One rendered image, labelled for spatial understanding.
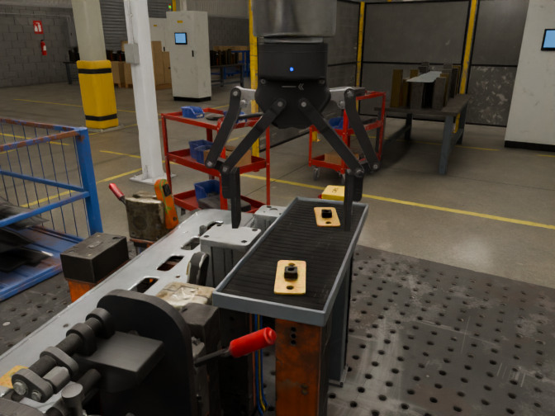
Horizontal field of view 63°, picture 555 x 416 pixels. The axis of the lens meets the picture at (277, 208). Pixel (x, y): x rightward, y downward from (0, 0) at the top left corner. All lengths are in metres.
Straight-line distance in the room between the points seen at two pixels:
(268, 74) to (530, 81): 6.59
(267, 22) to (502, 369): 1.02
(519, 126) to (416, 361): 6.04
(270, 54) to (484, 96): 7.45
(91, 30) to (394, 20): 4.78
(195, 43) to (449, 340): 10.19
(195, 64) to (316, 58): 10.61
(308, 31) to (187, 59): 10.75
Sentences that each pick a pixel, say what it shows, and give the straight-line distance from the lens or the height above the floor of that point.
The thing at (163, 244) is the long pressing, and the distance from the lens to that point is 1.08.
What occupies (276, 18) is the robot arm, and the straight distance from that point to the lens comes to 0.47.
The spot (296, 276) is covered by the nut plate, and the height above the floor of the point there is 1.17.
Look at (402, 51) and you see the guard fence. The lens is 8.09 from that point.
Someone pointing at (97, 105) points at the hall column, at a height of 0.43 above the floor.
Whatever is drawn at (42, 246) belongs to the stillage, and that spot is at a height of 0.17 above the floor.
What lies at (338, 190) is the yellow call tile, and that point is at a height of 1.16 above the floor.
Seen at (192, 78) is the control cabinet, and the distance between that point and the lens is 11.18.
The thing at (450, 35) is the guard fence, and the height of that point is 1.48.
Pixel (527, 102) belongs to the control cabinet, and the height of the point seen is 0.63.
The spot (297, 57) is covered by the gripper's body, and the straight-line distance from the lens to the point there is 0.48.
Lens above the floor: 1.45
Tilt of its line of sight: 21 degrees down
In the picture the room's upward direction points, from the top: straight up
